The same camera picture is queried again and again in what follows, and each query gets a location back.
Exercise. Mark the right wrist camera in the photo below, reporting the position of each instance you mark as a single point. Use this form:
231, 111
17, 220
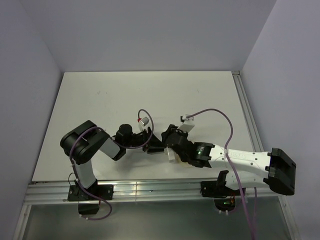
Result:
187, 123

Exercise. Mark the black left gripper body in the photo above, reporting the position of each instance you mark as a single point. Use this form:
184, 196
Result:
137, 140

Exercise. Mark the aluminium rail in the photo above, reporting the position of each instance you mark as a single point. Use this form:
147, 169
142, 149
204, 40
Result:
54, 193
247, 112

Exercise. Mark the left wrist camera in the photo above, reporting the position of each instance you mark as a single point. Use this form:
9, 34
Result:
143, 123

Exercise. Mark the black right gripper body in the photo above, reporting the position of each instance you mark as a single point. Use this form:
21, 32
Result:
171, 129

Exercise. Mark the aluminium right rail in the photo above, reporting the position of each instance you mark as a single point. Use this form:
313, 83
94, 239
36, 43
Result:
247, 112

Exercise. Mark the aluminium front rail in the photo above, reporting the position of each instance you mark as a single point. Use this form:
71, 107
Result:
54, 193

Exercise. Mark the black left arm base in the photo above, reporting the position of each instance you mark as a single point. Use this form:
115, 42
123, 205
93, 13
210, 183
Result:
104, 191

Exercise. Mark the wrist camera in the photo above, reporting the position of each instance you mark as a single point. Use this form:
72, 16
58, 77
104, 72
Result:
143, 123
187, 123

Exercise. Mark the white USB charger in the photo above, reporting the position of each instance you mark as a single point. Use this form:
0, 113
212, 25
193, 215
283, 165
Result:
170, 155

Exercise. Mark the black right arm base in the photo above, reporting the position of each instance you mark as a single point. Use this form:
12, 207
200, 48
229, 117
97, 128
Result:
217, 189

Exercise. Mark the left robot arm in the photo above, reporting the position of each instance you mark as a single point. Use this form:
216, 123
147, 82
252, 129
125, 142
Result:
83, 142

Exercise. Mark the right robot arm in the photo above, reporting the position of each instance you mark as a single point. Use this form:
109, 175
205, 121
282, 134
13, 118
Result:
272, 169

